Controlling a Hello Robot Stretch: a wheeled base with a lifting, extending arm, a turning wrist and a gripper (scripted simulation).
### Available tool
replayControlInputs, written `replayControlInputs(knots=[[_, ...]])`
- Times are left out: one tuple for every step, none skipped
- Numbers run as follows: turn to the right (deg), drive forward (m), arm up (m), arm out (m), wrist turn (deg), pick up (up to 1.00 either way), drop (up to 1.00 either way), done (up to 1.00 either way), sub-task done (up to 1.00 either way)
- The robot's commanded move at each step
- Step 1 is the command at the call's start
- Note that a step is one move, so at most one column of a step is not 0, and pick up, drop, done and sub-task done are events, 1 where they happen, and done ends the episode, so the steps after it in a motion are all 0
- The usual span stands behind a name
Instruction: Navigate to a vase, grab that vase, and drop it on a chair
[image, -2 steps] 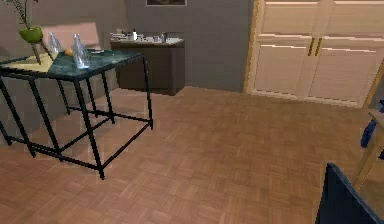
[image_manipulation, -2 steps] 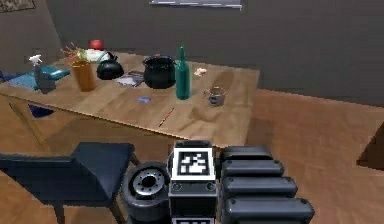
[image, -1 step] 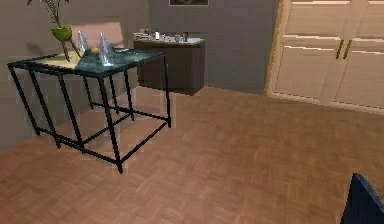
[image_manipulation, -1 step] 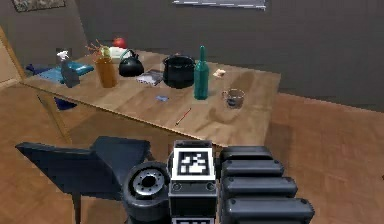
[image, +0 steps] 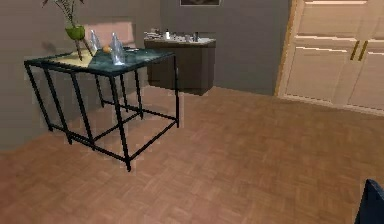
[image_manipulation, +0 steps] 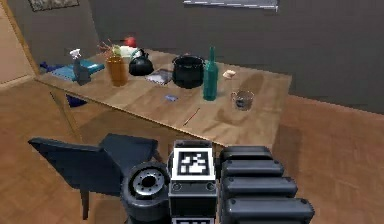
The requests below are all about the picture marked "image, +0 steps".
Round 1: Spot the clear glass vase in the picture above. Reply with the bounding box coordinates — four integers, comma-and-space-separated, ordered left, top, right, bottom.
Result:
89, 29, 102, 54
110, 32, 126, 66

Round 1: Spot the dark blue chair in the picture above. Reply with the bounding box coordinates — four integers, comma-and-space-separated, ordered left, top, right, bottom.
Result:
353, 178, 384, 224

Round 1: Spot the dark brown cabinet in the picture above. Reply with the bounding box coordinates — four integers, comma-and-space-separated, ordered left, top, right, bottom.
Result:
143, 36, 217, 97

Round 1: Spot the yellow table mat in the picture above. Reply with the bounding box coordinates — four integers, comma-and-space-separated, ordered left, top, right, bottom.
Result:
49, 49, 98, 69

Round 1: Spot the green pot house plant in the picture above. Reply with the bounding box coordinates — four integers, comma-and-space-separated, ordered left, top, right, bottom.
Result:
41, 0, 95, 62

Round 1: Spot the cream double door wardrobe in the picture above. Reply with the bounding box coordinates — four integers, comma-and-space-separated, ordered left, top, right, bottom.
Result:
274, 0, 384, 117

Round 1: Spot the black frame glass table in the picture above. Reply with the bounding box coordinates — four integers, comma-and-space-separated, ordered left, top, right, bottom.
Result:
23, 45, 181, 173

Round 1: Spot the framed wall picture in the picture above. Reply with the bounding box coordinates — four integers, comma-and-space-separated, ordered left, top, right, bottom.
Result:
179, 0, 222, 7

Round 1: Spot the brass door handle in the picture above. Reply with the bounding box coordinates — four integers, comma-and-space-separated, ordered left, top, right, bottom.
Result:
357, 40, 369, 62
349, 40, 361, 62

